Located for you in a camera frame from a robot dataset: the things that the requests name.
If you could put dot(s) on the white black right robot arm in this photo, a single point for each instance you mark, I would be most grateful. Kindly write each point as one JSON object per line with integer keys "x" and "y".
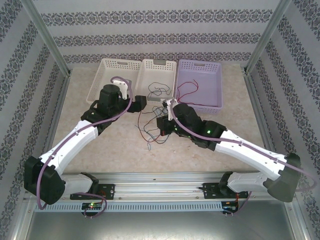
{"x": 250, "y": 152}

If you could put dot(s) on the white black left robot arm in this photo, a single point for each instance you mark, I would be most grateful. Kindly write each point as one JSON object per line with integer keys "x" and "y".
{"x": 72, "y": 142}

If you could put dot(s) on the white plastic basket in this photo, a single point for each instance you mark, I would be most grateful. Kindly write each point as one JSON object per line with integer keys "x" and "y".
{"x": 110, "y": 72}

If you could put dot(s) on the purple plastic basket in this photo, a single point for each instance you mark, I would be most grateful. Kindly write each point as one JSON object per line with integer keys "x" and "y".
{"x": 207, "y": 75}

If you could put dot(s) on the small circuit board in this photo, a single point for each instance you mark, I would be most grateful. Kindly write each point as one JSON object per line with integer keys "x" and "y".
{"x": 92, "y": 206}
{"x": 230, "y": 207}

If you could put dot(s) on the sheet metal panel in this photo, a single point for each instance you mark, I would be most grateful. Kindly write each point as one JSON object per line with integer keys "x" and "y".
{"x": 160, "y": 227}

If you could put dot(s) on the aluminium side rail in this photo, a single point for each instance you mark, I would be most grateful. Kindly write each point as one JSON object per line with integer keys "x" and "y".
{"x": 64, "y": 92}
{"x": 260, "y": 117}

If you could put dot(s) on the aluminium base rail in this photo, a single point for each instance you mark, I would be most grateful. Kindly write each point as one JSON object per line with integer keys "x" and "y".
{"x": 160, "y": 188}

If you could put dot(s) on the aluminium frame post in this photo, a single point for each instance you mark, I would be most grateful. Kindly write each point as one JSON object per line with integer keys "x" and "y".
{"x": 48, "y": 37}
{"x": 267, "y": 37}

